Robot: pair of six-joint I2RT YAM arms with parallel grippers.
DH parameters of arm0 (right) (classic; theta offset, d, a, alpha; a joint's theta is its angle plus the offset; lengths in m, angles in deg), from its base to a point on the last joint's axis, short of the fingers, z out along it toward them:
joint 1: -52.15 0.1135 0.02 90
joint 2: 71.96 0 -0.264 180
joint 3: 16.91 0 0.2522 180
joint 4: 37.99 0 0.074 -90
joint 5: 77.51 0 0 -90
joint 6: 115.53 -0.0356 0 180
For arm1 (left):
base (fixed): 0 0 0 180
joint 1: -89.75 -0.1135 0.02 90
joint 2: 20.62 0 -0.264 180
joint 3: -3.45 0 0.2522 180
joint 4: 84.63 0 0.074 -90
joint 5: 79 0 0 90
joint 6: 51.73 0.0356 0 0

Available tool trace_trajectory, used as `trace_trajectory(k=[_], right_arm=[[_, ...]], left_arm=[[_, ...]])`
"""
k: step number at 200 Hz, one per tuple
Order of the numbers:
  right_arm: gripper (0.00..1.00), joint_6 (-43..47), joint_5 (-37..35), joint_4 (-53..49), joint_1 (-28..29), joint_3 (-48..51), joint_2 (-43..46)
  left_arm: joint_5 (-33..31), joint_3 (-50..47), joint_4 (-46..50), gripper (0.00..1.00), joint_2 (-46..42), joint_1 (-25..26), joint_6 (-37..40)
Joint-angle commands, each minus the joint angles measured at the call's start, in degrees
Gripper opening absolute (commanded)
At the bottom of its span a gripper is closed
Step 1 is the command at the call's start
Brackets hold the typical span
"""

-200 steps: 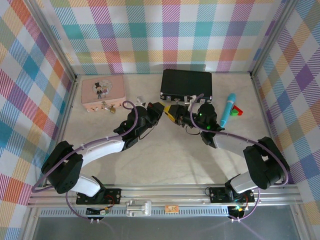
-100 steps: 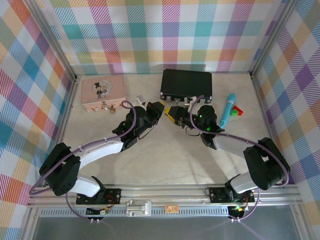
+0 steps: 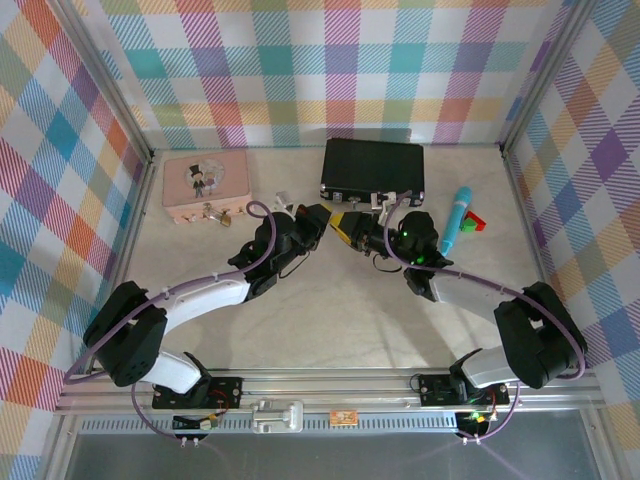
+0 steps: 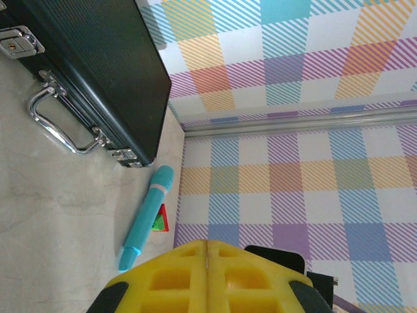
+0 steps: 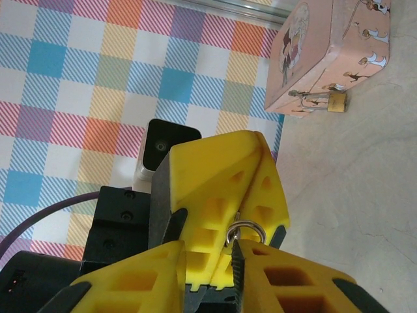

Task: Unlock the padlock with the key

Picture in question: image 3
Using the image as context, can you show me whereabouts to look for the blue toy microphone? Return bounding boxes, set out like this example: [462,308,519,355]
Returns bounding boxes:
[439,187,474,256]

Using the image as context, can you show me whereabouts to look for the perforated metal strip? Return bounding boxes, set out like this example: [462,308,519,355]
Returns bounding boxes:
[79,417,464,434]

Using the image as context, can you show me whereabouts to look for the pink tin box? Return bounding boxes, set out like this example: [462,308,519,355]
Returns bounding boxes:
[161,150,252,225]

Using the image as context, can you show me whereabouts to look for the black hard case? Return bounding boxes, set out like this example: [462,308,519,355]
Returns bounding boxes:
[319,138,425,207]

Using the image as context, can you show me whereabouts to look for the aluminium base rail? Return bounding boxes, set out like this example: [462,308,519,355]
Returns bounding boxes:
[54,369,601,412]

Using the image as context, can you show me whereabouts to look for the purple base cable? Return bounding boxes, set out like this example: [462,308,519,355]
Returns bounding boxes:
[462,382,522,445]
[130,382,201,442]

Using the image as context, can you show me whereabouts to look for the aluminium frame post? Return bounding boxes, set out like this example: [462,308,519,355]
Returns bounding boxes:
[498,0,599,157]
[52,0,157,162]

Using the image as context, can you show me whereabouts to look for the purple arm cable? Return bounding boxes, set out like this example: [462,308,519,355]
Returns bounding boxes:
[63,200,280,385]
[382,198,589,382]

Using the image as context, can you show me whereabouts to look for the silver metal latch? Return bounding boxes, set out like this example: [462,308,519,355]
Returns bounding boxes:
[251,398,305,434]

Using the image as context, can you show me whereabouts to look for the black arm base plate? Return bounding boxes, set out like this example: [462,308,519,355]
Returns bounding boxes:
[152,375,245,411]
[417,373,511,407]

